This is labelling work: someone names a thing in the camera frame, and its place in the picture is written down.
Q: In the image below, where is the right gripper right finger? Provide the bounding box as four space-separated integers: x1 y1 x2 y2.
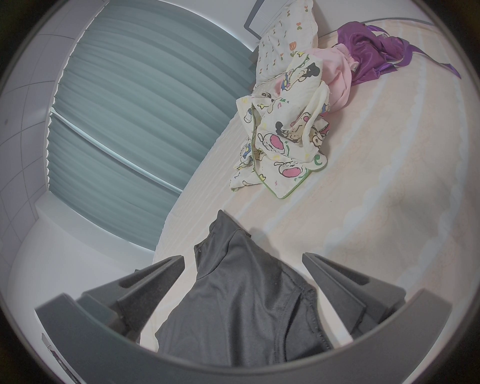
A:
301 252 408 335

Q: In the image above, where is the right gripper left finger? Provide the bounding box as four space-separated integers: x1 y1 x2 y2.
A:
77 255 185 340

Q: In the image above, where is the black T-shirt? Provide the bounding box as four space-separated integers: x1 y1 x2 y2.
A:
154 209 335 369

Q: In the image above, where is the bed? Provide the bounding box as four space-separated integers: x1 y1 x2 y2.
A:
152 0 479 355

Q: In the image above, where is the blue-green curtain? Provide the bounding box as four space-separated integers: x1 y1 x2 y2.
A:
46 112 185 253
52 0 259 179

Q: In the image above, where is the white printed garment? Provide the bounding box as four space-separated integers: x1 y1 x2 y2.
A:
229 52 331 199

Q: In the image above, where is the pink garment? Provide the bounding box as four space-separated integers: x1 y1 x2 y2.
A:
275 43 355 113

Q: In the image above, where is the purple garment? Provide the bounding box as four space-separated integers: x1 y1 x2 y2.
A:
335 20 463 88

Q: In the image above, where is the white printed pillow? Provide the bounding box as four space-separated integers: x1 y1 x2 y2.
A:
254 0 320 92

